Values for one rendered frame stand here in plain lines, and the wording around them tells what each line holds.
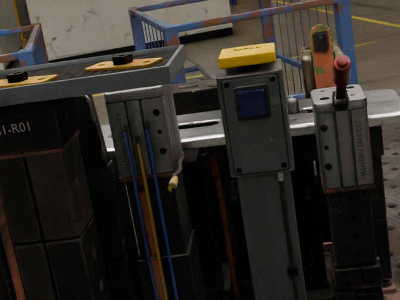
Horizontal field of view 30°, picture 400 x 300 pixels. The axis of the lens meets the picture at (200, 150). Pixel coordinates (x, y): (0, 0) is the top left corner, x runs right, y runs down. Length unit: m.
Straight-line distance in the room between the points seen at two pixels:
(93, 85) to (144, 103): 0.20
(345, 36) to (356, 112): 2.29
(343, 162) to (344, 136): 0.03
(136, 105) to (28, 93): 0.21
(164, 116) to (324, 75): 0.40
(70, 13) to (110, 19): 0.47
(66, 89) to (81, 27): 8.33
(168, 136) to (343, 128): 0.22
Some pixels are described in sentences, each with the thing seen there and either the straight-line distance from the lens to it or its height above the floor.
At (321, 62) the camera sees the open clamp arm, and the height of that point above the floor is 1.05.
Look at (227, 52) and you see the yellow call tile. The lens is 0.81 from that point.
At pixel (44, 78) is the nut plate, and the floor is 1.16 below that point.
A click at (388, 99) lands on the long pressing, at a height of 1.00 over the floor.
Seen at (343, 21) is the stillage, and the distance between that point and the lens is 3.24.
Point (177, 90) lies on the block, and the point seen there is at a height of 1.03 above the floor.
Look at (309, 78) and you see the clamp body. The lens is 1.29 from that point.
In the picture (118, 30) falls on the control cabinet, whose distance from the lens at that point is 9.14.
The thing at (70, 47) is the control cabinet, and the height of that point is 0.21.
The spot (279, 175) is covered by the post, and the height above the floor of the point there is 1.03.
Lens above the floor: 1.29
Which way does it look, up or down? 16 degrees down
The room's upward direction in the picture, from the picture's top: 9 degrees counter-clockwise
